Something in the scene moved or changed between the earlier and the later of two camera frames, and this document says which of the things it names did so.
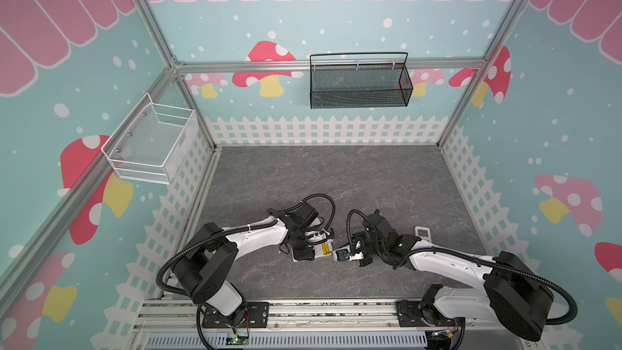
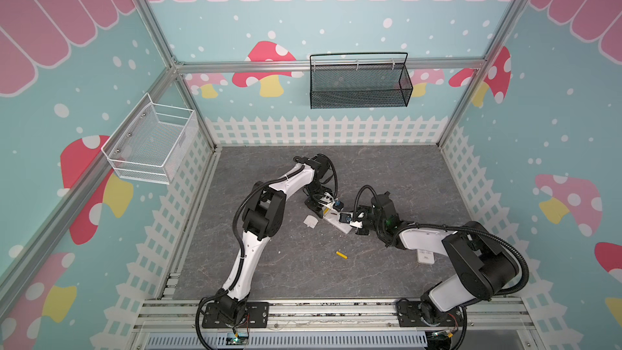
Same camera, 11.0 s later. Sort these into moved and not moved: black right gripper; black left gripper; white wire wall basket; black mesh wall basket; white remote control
Moved: black left gripper; black right gripper; white remote control
Not moved: white wire wall basket; black mesh wall basket
